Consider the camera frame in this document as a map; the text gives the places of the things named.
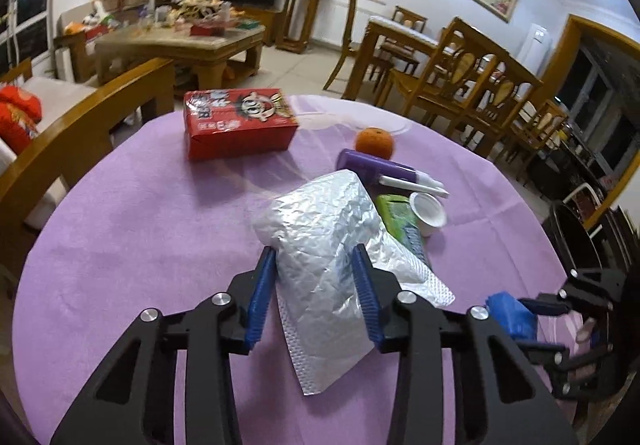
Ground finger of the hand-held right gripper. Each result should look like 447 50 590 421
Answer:
515 344 571 368
520 296 571 317

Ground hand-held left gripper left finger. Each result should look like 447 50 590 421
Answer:
50 246 278 445

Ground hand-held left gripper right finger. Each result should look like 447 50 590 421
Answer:
351 245 573 445

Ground blue wrapper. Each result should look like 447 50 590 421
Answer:
487 292 538 341

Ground black trash bin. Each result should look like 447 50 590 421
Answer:
542 200 608 286

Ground silver foil bag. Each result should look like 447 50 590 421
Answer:
250 170 457 397

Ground person's right hand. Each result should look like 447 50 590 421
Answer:
575 317 597 344

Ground green packet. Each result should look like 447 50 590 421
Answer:
375 194 432 268

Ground white plastic cup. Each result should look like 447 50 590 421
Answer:
409 192 447 237

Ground white plastic stick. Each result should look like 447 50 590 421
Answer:
377 176 450 199

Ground purple tablecloth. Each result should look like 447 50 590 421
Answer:
12 95 581 445

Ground purple bottle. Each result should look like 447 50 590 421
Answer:
336 149 445 190

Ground orange fruit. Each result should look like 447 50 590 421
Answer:
355 126 394 160

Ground red printed cardboard box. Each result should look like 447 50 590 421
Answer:
183 88 300 160

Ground wooden dining chair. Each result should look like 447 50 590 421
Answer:
390 5 428 33
323 0 368 93
445 40 543 146
375 17 496 126
510 100 568 166

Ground wooden sofa white cushions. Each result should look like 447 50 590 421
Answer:
0 57 176 251

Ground white standing air conditioner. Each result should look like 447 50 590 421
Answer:
517 23 551 70

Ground wooden coffee table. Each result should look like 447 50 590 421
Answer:
94 22 266 98

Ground wooden dining table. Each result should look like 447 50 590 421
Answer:
345 16 441 100

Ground red tray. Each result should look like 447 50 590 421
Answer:
190 22 236 36

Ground wooden television stand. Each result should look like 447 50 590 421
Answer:
235 5 281 46

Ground ornate fruit basket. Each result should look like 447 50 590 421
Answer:
170 0 223 23

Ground red embroidered cushion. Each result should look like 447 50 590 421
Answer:
0 85 43 118
0 107 38 153

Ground small items on coffee table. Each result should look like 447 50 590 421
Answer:
117 0 251 38

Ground wooden armchair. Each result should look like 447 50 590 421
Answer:
54 7 111 80

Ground white plush dog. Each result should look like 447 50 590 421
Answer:
65 0 118 38

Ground dark window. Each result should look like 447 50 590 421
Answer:
0 0 56 70

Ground wooden door frame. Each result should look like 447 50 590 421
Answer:
552 14 640 231

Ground white wall radiator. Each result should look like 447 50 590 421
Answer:
315 0 371 43

